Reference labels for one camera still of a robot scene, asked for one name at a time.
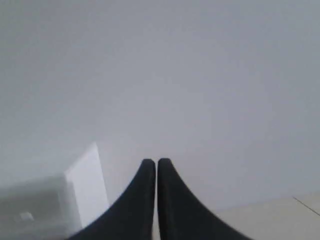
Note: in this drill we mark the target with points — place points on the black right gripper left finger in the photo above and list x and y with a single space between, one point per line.
131 216

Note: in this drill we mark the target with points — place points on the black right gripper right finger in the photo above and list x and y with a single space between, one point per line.
181 216

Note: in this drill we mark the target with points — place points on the white plastic drawer cabinet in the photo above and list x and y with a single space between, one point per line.
51 198

